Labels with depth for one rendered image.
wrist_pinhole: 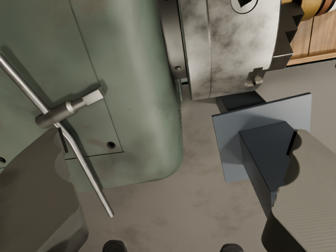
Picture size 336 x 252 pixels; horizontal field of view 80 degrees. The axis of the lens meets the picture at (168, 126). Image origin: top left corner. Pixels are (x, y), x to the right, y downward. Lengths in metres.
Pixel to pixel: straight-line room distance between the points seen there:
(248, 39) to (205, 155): 1.69
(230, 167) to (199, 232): 1.84
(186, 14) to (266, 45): 0.12
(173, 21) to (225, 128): 0.66
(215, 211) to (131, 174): 2.19
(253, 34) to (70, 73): 0.25
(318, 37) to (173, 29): 0.51
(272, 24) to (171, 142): 0.23
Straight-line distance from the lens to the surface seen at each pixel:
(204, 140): 1.85
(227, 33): 0.30
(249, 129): 0.96
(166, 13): 0.34
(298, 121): 1.03
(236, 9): 0.30
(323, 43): 0.78
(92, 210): 2.69
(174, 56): 0.36
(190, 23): 0.29
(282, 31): 0.41
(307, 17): 0.49
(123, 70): 0.29
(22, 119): 0.39
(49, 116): 0.34
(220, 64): 0.32
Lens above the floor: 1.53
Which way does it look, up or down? 61 degrees down
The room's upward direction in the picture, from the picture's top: 176 degrees counter-clockwise
